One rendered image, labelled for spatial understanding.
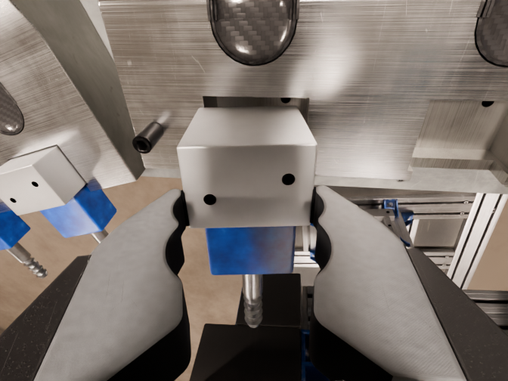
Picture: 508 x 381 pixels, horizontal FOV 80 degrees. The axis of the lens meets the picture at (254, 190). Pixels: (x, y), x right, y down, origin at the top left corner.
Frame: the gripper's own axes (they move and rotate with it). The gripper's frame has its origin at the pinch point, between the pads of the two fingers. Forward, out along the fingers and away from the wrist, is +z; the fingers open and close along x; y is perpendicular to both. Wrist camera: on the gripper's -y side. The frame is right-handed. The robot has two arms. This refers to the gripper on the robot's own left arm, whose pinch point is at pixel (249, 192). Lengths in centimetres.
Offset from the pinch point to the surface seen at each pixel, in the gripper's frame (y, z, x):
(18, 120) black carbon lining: -0.3, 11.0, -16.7
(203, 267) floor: 110, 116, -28
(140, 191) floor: 60, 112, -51
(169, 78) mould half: -3.8, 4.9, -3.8
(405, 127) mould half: -1.5, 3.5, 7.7
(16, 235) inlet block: 11.3, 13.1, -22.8
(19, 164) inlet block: 2.4, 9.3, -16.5
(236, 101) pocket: -2.1, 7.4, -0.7
